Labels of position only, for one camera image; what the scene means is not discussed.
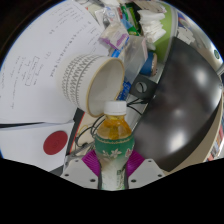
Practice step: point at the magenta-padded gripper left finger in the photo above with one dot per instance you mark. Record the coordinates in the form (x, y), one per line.
(78, 171)

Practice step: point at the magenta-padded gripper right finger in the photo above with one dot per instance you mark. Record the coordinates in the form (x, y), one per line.
(146, 171)

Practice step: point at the green-labelled clear drink bottle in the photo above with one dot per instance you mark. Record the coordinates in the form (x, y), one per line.
(114, 143)

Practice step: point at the flat round red coaster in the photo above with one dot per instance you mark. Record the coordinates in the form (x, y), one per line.
(55, 142)

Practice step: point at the blank white paper sheet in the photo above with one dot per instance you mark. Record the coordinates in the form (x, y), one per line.
(20, 143)

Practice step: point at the black computer monitor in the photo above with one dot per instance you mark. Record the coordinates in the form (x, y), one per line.
(183, 110)

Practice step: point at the blue circuit board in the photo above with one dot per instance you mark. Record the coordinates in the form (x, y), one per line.
(125, 90)

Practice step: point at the patterned white paper cup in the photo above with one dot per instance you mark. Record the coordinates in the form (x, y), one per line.
(80, 80)

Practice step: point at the blue round container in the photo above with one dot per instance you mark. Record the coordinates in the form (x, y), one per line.
(148, 65)

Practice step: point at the clear plastic box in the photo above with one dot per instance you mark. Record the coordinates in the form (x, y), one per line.
(135, 56)

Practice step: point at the white paper sheet with writing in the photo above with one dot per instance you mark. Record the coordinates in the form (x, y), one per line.
(36, 60)

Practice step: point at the round green sticker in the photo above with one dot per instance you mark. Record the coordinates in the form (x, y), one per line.
(216, 54)

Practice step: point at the small white purple packet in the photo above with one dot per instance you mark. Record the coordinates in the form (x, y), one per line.
(115, 36)

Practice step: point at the stack of white napkins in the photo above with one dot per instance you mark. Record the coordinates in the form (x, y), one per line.
(151, 25)

